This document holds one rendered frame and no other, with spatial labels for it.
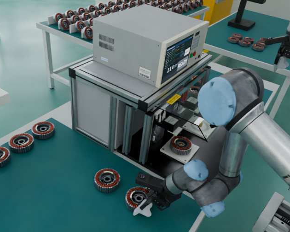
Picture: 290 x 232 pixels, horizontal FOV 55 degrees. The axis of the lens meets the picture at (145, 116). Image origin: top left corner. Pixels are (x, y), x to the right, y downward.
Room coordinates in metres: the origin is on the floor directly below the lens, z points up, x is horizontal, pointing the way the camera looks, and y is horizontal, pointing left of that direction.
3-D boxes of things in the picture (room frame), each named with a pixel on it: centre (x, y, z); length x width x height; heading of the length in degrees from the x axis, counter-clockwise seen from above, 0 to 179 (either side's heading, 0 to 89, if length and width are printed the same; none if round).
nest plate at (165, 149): (1.07, -0.20, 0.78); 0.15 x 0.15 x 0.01; 61
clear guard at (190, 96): (1.05, -0.18, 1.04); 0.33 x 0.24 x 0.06; 61
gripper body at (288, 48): (1.33, -0.65, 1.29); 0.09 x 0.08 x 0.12; 53
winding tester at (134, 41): (1.34, 0.02, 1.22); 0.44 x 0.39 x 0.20; 151
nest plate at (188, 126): (1.28, -0.32, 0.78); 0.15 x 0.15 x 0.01; 61
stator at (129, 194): (0.73, -0.02, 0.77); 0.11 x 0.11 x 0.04
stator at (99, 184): (0.81, 0.13, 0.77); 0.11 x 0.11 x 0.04
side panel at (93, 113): (1.09, 0.25, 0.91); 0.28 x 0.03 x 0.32; 61
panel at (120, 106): (1.30, -0.04, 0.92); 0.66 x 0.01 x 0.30; 151
